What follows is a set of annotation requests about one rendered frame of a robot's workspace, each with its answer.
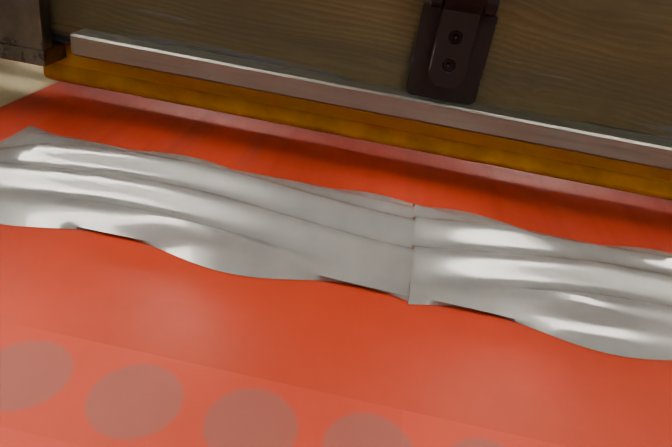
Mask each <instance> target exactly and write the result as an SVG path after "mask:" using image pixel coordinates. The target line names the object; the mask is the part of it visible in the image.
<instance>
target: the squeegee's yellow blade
mask: <svg viewBox="0 0 672 447"><path fill-rule="evenodd" d="M66 53H67V57H66V58H64V59H62V60H60V61H57V62H55V63H59V64H64V65H69V66H74V67H80V68H85V69H90V70H95V71H100V72H105V73H111V74H116V75H121V76H126V77H131V78H136V79H142V80H147V81H152V82H157V83H162V84H167V85H172V86H178V87H183V88H188V89H193V90H198V91H203V92H209V93H214V94H219V95H224V96H229V97H234V98H240V99H245V100H250V101H255V102H260V103H265V104H270V105H276V106H281V107H286V108H291V109H296V110H301V111H307V112H312V113H317V114H322V115H327V116H332V117H338V118H343V119H348V120H353V121H358V122H363V123H368V124H374V125H379V126H384V127H389V128H394V129H399V130H405V131H410V132H415V133H420V134H425V135H430V136H436V137H441V138H446V139H451V140H456V141H461V142H466V143H472V144H477V145H482V146H487V147H492V148H497V149H503V150H508V151H513V152H518V153H523V154H528V155H534V156H539V157H544V158H549V159H554V160H559V161H564V162H570V163H575V164H580V165H585V166H590V167H595V168H601V169H606V170H611V171H616V172H621V173H626V174H632V175H637V176H642V177H647V178H652V179H657V180H662V181H668V182H672V171H671V170H666V169H661V168H656V167H651V166H645V165H640V164H635V163H630V162H625V161H619V160H614V159H609V158H604V157H599V156H593V155H588V154H583V153H578V152H573V151H568V150H562V149H557V148H552V147H547V146H542V145H536V144H531V143H526V142H521V141H516V140H510V139H505V138H500V137H495V136H490V135H485V134H479V133H474V132H469V131H464V130H459V129H453V128H448V127H443V126H438V125H433V124H427V123H422V122H417V121H412V120H407V119H402V118H396V117H391V116H386V115H381V114H376V113H370V112H365V111H360V110H355V109H350V108H344V107H339V106H334V105H329V104H324V103H318V102H313V101H308V100H303V99H298V98H293V97H287V96H282V95H277V94H272V93H267V92H261V91H256V90H251V89H246V88H241V87H235V86H230V85H225V84H220V83H215V82H210V81H204V80H199V79H194V78H189V77H184V76H178V75H173V74H168V73H163V72H158V71H152V70H147V69H142V68H137V67H132V66H127V65H121V64H116V63H111V62H106V61H101V60H95V59H90V58H85V57H80V56H75V55H73V54H72V53H71V45H66Z"/></svg>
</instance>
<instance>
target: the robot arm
mask: <svg viewBox="0 0 672 447"><path fill-rule="evenodd" d="M499 4H500V0H430V3H425V2H424V3H423V7H422V12H421V17H420V22H419V26H418V31H417V36H416V41H415V45H414V50H413V55H412V59H411V64H410V69H409V74H408V78H407V83H406V89H407V91H408V93H410V94H411V95H416V96H421V97H426V98H432V99H437V100H442V101H448V102H453V103H458V104H464V105H470V104H472V103H473V102H474V101H475V100H476V97H477V93H478V89H479V86H480V82H481V79H482V75H483V71H484V68H485V64H486V60H487V57H488V53H489V50H490V46H491V42H492V39H493V35H494V31H495V28H496V24H497V21H498V16H497V15H496V13H497V11H498V7H499Z"/></svg>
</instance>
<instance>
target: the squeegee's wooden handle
mask: <svg viewBox="0 0 672 447"><path fill-rule="evenodd" d="M48 1H49V12H50V24H51V35H52V42H56V43H61V44H66V45H71V41H70V35H71V33H73V32H76V31H78V30H81V29H84V28H86V29H91V30H96V31H102V32H107V33H112V34H117V35H123V36H128V37H133V38H138V39H144V40H149V41H154V42H160V43H165V44H170V45H175V46H181V47H186V48H191V49H196V50H202V51H207V52H212V53H218V54H223V55H228V56H233V57H239V58H244V59H249V60H254V61H260V62H265V63H270V64H276V65H281V66H286V67H291V68H297V69H302V70H307V71H312V72H318V73H323V74H328V75H333V76H339V77H344V78H349V79H355V80H360V81H365V82H370V83H376V84H381V85H386V86H391V87H397V88H402V89H406V83H407V78H408V74H409V69H410V64H411V59H412V55H413V50H414V45H415V41H416V36H417V31H418V26H419V22H420V17H421V12H422V7H423V3H424V2H425V3H430V0H48ZM496 15H497V16H498V21H497V24H496V28H495V31H494V35H493V39H492V42H491V46H490V50H489V53H488V57H487V60H486V64H485V68H484V71H483V75H482V79H481V82H480V86H479V89H478V93H477V97H476V100H475V101H474V102H476V103H481V104H486V105H492V106H497V107H502V108H507V109H513V110H518V111H523V112H529V113H534V114H539V115H544V116H550V117H555V118H560V119H565V120H571V121H576V122H581V123H587V124H592V125H597V126H602V127H608V128H613V129H618V130H623V131H629V132H634V133H639V134H645V135H650V136H655V137H660V138H666V139H671V140H672V0H500V4H499V7H498V11H497V13H496Z"/></svg>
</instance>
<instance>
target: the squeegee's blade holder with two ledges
mask: <svg viewBox="0 0 672 447"><path fill-rule="evenodd" d="M70 41H71V53H72V54H73V55H75V56H80V57H85V58H90V59H95V60H101V61H106V62H111V63H116V64H121V65H127V66H132V67H137V68H142V69H147V70H152V71H158V72H163V73H168V74H173V75H178V76H184V77H189V78H194V79H199V80H204V81H210V82H215V83H220V84H225V85H230V86H235V87H241V88H246V89H251V90H256V91H261V92H267V93H272V94H277V95H282V96H287V97H293V98H298V99H303V100H308V101H313V102H318V103H324V104H329V105H334V106H339V107H344V108H350V109H355V110H360V111H365V112H370V113H376V114H381V115H386V116H391V117H396V118H402V119H407V120H412V121H417V122H422V123H427V124H433V125H438V126H443V127H448V128H453V129H459V130H464V131H469V132H474V133H479V134H485V135H490V136H495V137H500V138H505V139H510V140H516V141H521V142H526V143H531V144H536V145H542V146H547V147H552V148H557V149H562V150H568V151H573V152H578V153H583V154H588V155H593V156H599V157H604V158H609V159H614V160H619V161H625V162H630V163H635V164H640V165H645V166H651V167H656V168H661V169H666V170H671V171H672V140H671V139H666V138H660V137H655V136H650V135H645V134H639V133H634V132H629V131H623V130H618V129H613V128H608V127H602V126H597V125H592V124H587V123H581V122H576V121H571V120H565V119H560V118H555V117H550V116H544V115H539V114H534V113H529V112H523V111H518V110H513V109H507V108H502V107H497V106H492V105H486V104H481V103H476V102H473V103H472V104H470V105H464V104H458V103H453V102H448V101H442V100H437V99H432V98H426V97H421V96H416V95H411V94H410V93H408V91H407V89H402V88H397V87H391V86H386V85H381V84H376V83H370V82H365V81H360V80H355V79H349V78H344V77H339V76H333V75H328V74H323V73H318V72H312V71H307V70H302V69H297V68H291V67H286V66H281V65H276V64H270V63H265V62H260V61H254V60H249V59H244V58H239V57H233V56H228V55H223V54H218V53H212V52H207V51H202V50H196V49H191V48H186V47H181V46H175V45H170V44H165V43H160V42H154V41H149V40H144V39H138V38H133V37H128V36H123V35H117V34H112V33H107V32H102V31H96V30H91V29H86V28H84V29H81V30H78V31H76V32H73V33H71V35H70Z"/></svg>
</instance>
